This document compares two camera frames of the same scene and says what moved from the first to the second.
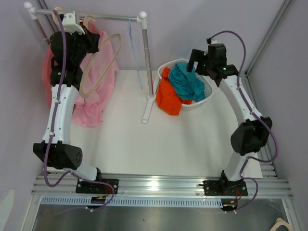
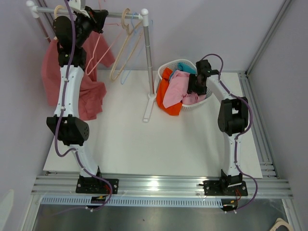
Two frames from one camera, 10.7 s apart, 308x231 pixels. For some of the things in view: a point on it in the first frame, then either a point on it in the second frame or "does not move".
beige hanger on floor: x=280 y=222 does not move
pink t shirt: x=98 y=70 to x=178 y=88
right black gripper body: x=205 y=66 to x=194 y=86
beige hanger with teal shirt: x=108 y=67 to x=124 y=23
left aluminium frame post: x=44 y=4 does not move
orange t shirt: x=168 y=100 does not move
